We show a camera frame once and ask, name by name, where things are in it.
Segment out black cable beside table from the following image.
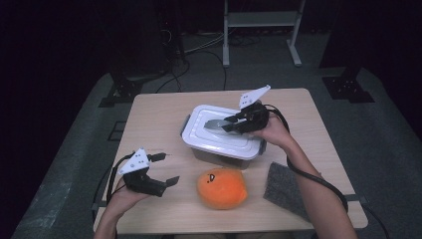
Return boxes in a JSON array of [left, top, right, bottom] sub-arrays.
[[361, 202, 390, 239], [92, 167, 112, 222]]

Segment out white floor cables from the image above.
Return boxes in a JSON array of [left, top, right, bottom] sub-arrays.
[[183, 33, 225, 55]]

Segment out black stand base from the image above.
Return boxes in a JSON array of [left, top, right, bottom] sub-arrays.
[[319, 66, 376, 104], [98, 71, 147, 108]]

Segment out grey cloth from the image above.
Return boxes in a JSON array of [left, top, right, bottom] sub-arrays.
[[263, 161, 312, 223]]

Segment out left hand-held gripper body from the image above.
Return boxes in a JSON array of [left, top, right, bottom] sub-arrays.
[[117, 147, 168, 198]]

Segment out left hand-held gripper cable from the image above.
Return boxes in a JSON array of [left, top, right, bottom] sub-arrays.
[[106, 152, 135, 205]]

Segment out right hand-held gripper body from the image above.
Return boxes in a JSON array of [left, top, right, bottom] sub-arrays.
[[236, 85, 272, 134]]

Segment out person's left hand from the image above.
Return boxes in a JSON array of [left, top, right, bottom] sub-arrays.
[[105, 178, 151, 214]]

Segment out orange plush toy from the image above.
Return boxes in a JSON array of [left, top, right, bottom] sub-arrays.
[[196, 167, 249, 211]]

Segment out person's right hand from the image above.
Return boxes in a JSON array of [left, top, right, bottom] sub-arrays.
[[250, 114, 296, 151]]

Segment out black table edge bracket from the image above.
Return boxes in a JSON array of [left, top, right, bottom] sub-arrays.
[[347, 193, 368, 204], [91, 199, 108, 211]]

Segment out white metal stand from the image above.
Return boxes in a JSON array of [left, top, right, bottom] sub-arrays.
[[222, 0, 307, 69]]

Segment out black floor cable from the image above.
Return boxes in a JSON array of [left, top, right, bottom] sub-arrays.
[[155, 59, 191, 94], [185, 49, 229, 92]]

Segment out white box lid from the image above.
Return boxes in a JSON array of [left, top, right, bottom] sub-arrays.
[[181, 104, 267, 161]]

